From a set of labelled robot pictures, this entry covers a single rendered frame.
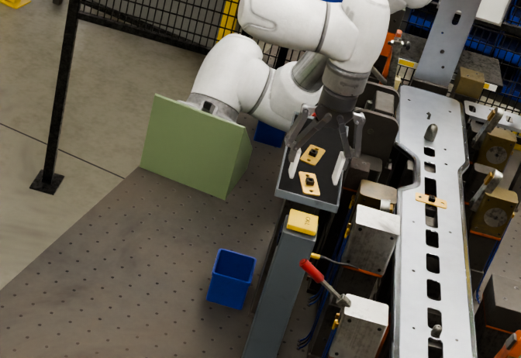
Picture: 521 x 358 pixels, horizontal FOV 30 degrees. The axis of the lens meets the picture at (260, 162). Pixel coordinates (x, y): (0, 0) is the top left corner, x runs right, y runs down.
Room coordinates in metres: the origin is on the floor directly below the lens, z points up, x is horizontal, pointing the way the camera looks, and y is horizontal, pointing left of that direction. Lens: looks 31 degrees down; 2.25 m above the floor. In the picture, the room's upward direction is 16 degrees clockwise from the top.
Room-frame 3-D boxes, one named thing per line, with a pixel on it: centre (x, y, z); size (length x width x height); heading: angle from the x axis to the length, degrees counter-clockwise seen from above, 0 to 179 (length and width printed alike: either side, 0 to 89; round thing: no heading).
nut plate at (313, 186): (1.81, -0.11, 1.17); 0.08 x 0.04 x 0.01; 14
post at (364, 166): (2.06, -0.23, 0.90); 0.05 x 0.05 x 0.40; 0
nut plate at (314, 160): (1.93, -0.11, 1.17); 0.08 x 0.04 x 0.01; 167
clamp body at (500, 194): (2.22, -0.64, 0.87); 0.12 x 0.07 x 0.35; 90
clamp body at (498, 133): (2.57, -0.66, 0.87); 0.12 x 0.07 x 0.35; 90
